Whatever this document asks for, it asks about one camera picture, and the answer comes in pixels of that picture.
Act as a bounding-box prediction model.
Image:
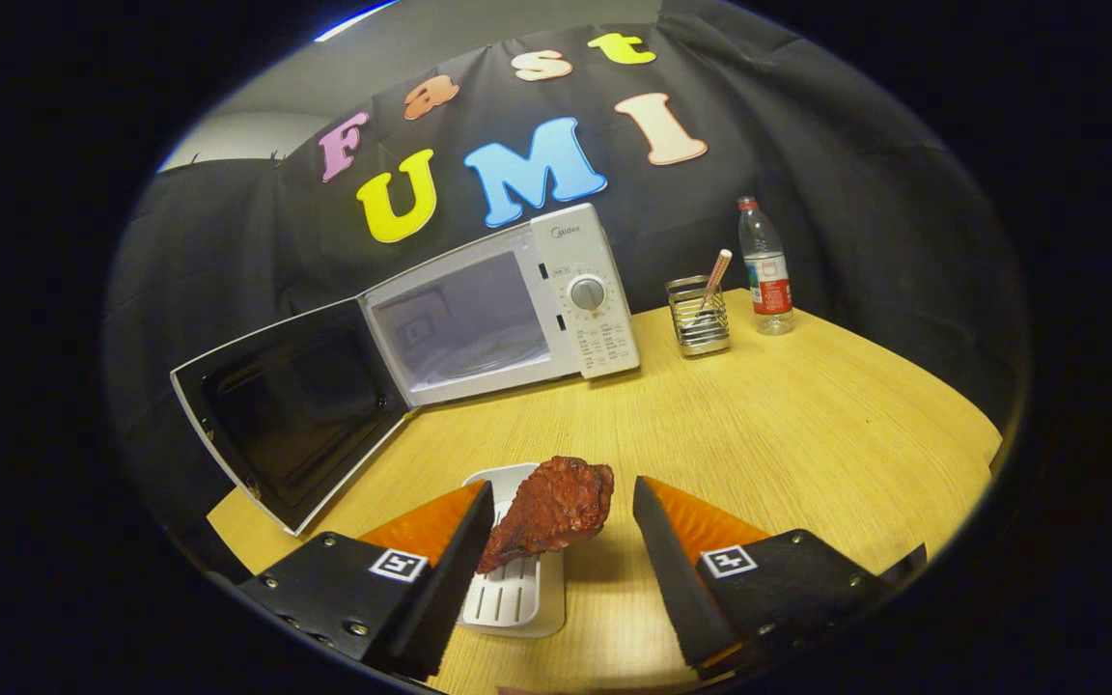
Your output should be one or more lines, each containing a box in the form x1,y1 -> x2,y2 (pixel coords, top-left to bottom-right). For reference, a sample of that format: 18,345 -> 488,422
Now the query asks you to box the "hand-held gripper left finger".
236,479 -> 497,681

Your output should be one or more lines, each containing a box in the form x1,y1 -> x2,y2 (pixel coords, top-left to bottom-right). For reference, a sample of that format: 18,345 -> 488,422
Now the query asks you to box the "small white ribbed plate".
458,462 -> 568,639

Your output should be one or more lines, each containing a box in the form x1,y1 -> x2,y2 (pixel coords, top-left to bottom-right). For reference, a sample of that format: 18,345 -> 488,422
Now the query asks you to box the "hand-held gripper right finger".
632,475 -> 897,679

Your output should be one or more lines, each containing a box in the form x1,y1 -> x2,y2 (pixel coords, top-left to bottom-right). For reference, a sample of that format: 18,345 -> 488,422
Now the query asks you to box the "glass turntable plate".
429,323 -> 550,379

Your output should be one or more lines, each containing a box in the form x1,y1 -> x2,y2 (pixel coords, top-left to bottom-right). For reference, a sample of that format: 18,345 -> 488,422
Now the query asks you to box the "clear plastic water bottle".
737,196 -> 795,337

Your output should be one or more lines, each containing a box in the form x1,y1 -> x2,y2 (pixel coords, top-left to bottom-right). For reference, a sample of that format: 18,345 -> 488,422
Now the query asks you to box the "white toaster oven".
170,203 -> 642,538

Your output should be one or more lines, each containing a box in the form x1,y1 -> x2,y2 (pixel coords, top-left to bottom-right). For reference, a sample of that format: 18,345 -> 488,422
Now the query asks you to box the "metal wire basket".
665,275 -> 732,358

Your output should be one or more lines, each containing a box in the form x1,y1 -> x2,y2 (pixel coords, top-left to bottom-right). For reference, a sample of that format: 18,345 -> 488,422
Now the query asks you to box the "red striped straw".
694,249 -> 734,320

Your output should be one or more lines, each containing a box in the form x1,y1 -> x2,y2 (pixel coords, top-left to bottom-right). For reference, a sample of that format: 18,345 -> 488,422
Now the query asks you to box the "brown roasted meat piece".
476,456 -> 616,576

